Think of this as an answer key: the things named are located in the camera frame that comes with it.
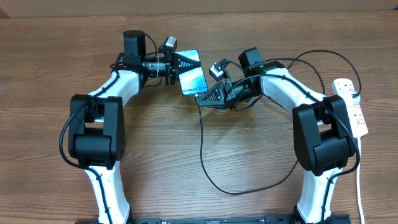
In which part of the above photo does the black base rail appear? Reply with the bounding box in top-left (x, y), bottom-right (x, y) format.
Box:
top-left (74, 213), bottom-right (352, 224)

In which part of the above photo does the Samsung Galaxy smartphone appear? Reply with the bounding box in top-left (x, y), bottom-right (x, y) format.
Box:
top-left (177, 49), bottom-right (208, 96)

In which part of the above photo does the white power strip cord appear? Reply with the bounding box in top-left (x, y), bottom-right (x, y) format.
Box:
top-left (355, 137), bottom-right (365, 224)

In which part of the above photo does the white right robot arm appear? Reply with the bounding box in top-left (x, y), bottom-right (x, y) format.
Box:
top-left (195, 47), bottom-right (361, 223)

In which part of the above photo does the black USB charging cable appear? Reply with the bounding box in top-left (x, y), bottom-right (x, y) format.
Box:
top-left (194, 49), bottom-right (363, 196)

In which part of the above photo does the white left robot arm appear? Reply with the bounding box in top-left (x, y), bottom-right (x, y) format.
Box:
top-left (59, 30), bottom-right (208, 223)

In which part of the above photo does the white power strip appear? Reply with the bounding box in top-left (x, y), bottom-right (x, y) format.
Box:
top-left (331, 78), bottom-right (368, 138)

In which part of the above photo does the white charger plug adapter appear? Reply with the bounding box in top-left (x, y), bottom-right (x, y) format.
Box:
top-left (337, 91), bottom-right (361, 108)

